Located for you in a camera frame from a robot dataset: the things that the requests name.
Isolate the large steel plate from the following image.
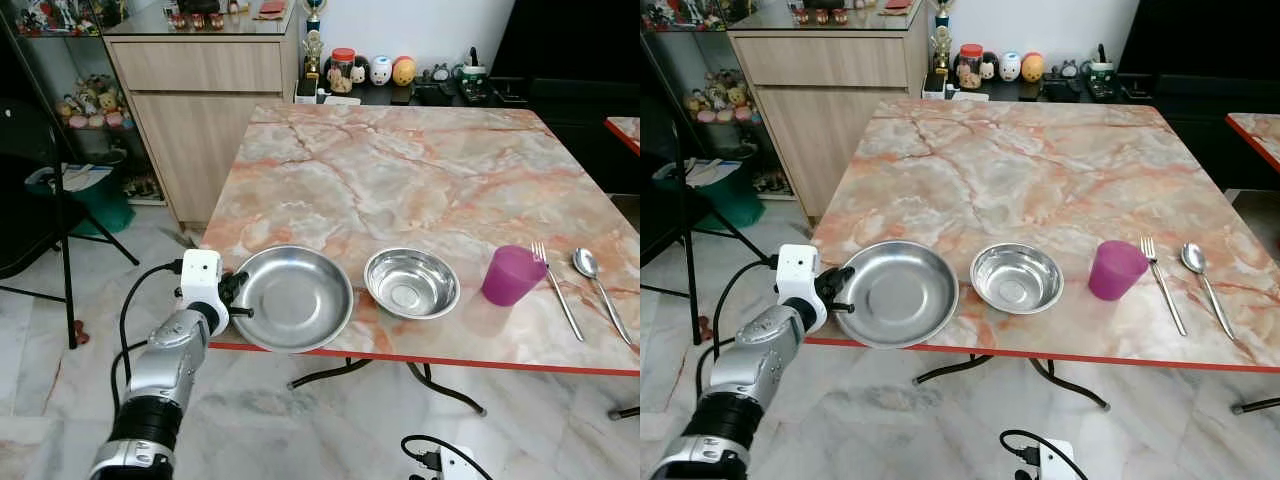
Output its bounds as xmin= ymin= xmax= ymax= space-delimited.
xmin=845 ymin=240 xmax=961 ymax=350
xmin=229 ymin=245 xmax=356 ymax=354

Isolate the green plastic bin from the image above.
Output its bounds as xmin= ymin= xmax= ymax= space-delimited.
xmin=652 ymin=155 xmax=767 ymax=230
xmin=25 ymin=160 xmax=137 ymax=237

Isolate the black tripod stand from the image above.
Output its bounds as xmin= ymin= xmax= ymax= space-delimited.
xmin=640 ymin=95 xmax=773 ymax=347
xmin=0 ymin=20 xmax=142 ymax=351

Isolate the light wooden cabinet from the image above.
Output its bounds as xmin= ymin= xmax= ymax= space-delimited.
xmin=103 ymin=0 xmax=307 ymax=227
xmin=727 ymin=0 xmax=933 ymax=222

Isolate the small steel bowl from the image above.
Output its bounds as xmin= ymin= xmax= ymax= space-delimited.
xmin=970 ymin=243 xmax=1065 ymax=315
xmin=363 ymin=247 xmax=462 ymax=321

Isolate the plush toy pile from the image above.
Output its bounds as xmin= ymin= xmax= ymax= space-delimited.
xmin=683 ymin=69 xmax=762 ymax=126
xmin=55 ymin=74 xmax=137 ymax=131

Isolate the red lidded snack jar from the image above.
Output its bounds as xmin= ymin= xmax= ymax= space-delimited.
xmin=328 ymin=47 xmax=359 ymax=96
xmin=957 ymin=43 xmax=987 ymax=92

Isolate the steel spoon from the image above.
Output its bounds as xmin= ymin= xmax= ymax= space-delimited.
xmin=572 ymin=248 xmax=634 ymax=347
xmin=1180 ymin=243 xmax=1237 ymax=341

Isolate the gold trophy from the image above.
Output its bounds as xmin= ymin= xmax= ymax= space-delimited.
xmin=298 ymin=0 xmax=332 ymax=103
xmin=926 ymin=0 xmax=958 ymax=98

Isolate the red edged marble side table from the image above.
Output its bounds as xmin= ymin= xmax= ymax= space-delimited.
xmin=604 ymin=116 xmax=641 ymax=157
xmin=1226 ymin=112 xmax=1280 ymax=174

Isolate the steel fork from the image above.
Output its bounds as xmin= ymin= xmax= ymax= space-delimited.
xmin=1140 ymin=237 xmax=1189 ymax=337
xmin=531 ymin=241 xmax=587 ymax=343

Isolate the purple plastic cup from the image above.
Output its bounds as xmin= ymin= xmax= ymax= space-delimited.
xmin=481 ymin=244 xmax=549 ymax=307
xmin=1088 ymin=240 xmax=1151 ymax=302

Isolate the glass display shelf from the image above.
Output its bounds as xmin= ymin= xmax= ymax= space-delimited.
xmin=640 ymin=0 xmax=801 ymax=199
xmin=0 ymin=0 xmax=167 ymax=201

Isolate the green white mug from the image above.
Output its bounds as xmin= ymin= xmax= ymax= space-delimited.
xmin=1086 ymin=44 xmax=1120 ymax=99
xmin=455 ymin=46 xmax=490 ymax=102

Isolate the black television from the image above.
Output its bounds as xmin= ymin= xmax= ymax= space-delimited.
xmin=490 ymin=0 xmax=641 ymax=83
xmin=1118 ymin=0 xmax=1280 ymax=79

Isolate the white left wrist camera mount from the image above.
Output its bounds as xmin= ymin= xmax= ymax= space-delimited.
xmin=775 ymin=243 xmax=824 ymax=335
xmin=179 ymin=249 xmax=224 ymax=337

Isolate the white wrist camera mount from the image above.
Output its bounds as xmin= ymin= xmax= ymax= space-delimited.
xmin=1036 ymin=440 xmax=1077 ymax=480
xmin=179 ymin=249 xmax=224 ymax=337
xmin=775 ymin=243 xmax=824 ymax=335
xmin=437 ymin=447 xmax=483 ymax=480

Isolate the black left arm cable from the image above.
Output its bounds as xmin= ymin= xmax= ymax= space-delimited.
xmin=695 ymin=253 xmax=780 ymax=401
xmin=108 ymin=258 xmax=187 ymax=411

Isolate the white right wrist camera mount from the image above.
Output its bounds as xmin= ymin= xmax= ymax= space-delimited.
xmin=1036 ymin=440 xmax=1077 ymax=480
xmin=437 ymin=447 xmax=483 ymax=480

